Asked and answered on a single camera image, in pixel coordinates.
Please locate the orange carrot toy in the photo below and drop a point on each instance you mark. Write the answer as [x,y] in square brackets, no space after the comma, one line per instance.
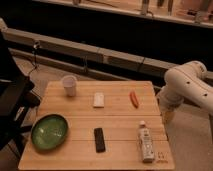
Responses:
[133,99]

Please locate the green bowl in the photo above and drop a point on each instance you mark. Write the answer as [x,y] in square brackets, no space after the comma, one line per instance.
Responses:
[49,132]

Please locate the white plastic bottle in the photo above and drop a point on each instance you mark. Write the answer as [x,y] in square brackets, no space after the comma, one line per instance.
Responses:
[146,143]

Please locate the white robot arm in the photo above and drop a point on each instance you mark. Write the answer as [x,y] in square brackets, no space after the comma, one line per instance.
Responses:
[182,82]

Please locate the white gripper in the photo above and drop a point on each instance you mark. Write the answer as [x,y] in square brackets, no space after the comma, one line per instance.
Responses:
[167,115]

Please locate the black remote control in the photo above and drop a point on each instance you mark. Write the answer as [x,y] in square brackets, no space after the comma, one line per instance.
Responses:
[99,140]

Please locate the white soap bar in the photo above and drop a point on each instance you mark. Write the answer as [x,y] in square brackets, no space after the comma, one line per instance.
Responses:
[98,100]

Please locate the wooden table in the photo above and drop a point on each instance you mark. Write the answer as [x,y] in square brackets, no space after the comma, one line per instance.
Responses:
[118,119]

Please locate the black chair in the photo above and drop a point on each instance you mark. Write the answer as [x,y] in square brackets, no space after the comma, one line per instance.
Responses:
[15,99]

